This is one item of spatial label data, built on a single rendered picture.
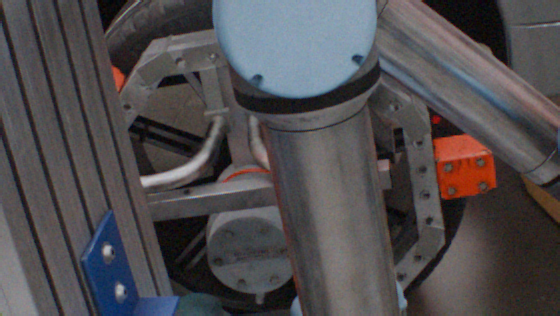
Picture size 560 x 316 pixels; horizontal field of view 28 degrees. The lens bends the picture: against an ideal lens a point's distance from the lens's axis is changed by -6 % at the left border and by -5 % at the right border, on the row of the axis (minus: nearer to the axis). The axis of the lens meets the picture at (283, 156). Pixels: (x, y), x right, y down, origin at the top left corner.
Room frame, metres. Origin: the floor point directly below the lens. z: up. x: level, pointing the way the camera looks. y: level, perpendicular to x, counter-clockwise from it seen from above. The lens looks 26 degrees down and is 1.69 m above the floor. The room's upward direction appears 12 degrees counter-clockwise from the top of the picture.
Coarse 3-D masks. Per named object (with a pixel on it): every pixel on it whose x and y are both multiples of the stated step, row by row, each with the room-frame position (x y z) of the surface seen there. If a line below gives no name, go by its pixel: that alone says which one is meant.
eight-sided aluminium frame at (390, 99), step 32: (192, 32) 1.65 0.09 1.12; (160, 64) 1.59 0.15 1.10; (192, 64) 1.59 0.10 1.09; (224, 64) 1.58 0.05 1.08; (128, 96) 1.60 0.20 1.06; (384, 96) 1.55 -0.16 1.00; (416, 128) 1.54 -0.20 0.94; (416, 160) 1.55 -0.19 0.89; (416, 192) 1.55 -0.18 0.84; (416, 224) 1.60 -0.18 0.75; (416, 256) 1.57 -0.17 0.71
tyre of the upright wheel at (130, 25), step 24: (144, 0) 1.78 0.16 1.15; (168, 0) 1.69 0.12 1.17; (192, 0) 1.67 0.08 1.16; (120, 24) 1.74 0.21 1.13; (144, 24) 1.68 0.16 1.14; (168, 24) 1.68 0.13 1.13; (192, 24) 1.67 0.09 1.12; (120, 48) 1.69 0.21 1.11; (144, 48) 1.68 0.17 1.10; (432, 120) 1.62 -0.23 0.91; (456, 216) 1.62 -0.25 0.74; (432, 264) 1.63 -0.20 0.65; (408, 288) 1.64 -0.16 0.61; (240, 312) 1.68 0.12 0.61
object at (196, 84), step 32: (128, 128) 1.72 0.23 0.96; (160, 128) 1.71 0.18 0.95; (224, 160) 1.73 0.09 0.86; (384, 192) 1.84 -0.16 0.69; (160, 224) 1.80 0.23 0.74; (192, 224) 1.87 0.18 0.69; (192, 256) 1.71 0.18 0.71; (192, 288) 1.69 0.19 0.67; (224, 288) 1.71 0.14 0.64; (288, 288) 1.71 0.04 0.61
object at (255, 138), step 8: (248, 120) 1.56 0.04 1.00; (256, 120) 1.53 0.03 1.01; (248, 128) 1.52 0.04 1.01; (256, 128) 1.50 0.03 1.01; (248, 136) 1.49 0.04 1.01; (256, 136) 1.47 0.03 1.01; (256, 144) 1.45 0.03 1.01; (264, 144) 1.45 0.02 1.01; (256, 152) 1.43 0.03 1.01; (264, 152) 1.42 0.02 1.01; (256, 160) 1.43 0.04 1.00; (264, 160) 1.41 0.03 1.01; (264, 168) 1.41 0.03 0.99
